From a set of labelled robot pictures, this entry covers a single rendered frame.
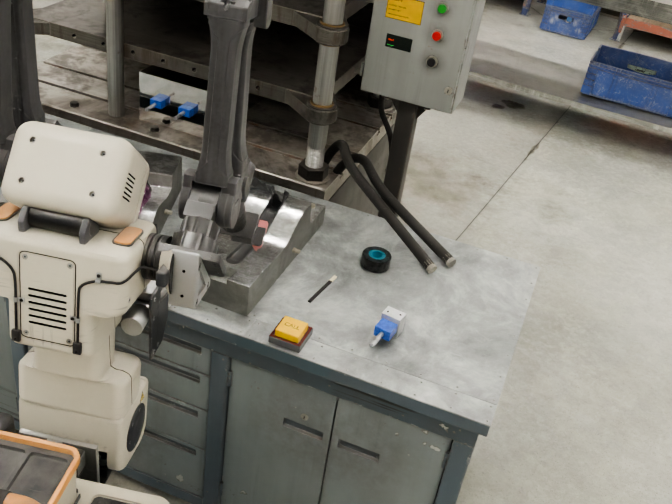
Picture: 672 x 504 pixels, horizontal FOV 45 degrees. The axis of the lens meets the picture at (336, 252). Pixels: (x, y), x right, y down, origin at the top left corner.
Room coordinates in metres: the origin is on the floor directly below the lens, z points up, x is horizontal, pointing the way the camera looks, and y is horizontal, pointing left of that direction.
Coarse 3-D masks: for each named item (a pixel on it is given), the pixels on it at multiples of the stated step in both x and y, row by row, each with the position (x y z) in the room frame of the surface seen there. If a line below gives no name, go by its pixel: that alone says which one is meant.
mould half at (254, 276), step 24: (264, 192) 1.90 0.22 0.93; (288, 216) 1.81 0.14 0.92; (312, 216) 1.94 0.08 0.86; (264, 240) 1.74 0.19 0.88; (288, 240) 1.75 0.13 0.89; (240, 264) 1.61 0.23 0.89; (264, 264) 1.63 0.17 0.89; (288, 264) 1.76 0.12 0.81; (216, 288) 1.55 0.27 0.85; (240, 288) 1.53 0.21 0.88; (264, 288) 1.62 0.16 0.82; (240, 312) 1.53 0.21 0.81
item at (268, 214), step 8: (256, 184) 1.92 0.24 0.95; (264, 184) 1.91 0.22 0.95; (272, 192) 1.88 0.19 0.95; (288, 192) 1.89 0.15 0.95; (272, 200) 1.88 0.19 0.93; (264, 208) 1.83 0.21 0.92; (272, 208) 1.93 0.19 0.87; (264, 216) 1.82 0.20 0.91; (272, 216) 1.82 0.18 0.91; (240, 248) 1.69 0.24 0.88; (248, 248) 1.70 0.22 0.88; (232, 256) 1.65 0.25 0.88; (240, 256) 1.66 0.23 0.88
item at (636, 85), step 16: (608, 48) 5.26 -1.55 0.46; (592, 64) 4.91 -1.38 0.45; (608, 64) 5.25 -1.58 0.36; (624, 64) 5.22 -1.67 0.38; (640, 64) 5.19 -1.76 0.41; (656, 64) 5.16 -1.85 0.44; (592, 80) 4.90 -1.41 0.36; (608, 80) 4.87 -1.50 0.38; (624, 80) 4.84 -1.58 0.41; (640, 80) 4.80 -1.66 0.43; (656, 80) 4.77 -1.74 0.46; (608, 96) 4.86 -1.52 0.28; (624, 96) 4.83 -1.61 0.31; (640, 96) 4.80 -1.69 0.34; (656, 96) 4.77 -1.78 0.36; (656, 112) 4.76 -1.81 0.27
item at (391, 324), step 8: (384, 312) 1.56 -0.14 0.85; (392, 312) 1.56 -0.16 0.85; (400, 312) 1.57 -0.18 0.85; (384, 320) 1.54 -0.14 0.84; (392, 320) 1.54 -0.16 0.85; (400, 320) 1.54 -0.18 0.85; (376, 328) 1.51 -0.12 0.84; (384, 328) 1.51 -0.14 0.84; (392, 328) 1.52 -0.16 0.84; (400, 328) 1.55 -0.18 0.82; (376, 336) 1.49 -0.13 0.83; (384, 336) 1.51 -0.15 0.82; (392, 336) 1.52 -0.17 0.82
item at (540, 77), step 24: (576, 0) 4.80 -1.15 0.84; (600, 0) 4.75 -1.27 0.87; (624, 0) 4.71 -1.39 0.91; (648, 0) 4.66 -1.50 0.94; (480, 48) 5.48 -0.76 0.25; (504, 48) 5.57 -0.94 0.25; (480, 72) 5.02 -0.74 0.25; (504, 72) 5.09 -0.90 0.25; (528, 72) 5.17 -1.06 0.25; (552, 72) 5.24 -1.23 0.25; (576, 72) 5.33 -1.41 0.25; (552, 96) 4.82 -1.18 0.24; (576, 96) 4.87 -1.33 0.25; (624, 120) 4.67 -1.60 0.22; (648, 120) 4.65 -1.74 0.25
